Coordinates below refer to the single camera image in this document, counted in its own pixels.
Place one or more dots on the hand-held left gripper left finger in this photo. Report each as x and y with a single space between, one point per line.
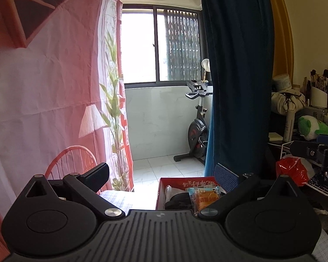
95 176

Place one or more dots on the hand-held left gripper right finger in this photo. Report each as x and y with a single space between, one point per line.
225 178

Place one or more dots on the packaged bread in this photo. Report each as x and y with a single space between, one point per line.
205 200

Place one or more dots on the red strawberry print box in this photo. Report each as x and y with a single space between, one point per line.
177 182

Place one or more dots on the white cloth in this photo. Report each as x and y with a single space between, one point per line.
170 192

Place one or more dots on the green plush toy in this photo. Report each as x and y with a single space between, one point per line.
313 125

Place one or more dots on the red plastic bag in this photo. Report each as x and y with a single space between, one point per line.
292 169

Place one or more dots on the yellow sticky note pad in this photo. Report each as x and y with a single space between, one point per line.
275 137

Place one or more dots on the white makeup brush holder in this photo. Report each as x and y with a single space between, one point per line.
318 97

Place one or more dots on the black exercise bike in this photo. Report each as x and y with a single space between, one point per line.
196 131

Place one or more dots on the blue curtain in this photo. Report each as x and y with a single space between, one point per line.
240 60

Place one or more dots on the white round lamp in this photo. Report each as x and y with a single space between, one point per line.
205 64

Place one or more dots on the sliding glass window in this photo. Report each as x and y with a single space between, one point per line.
138 46

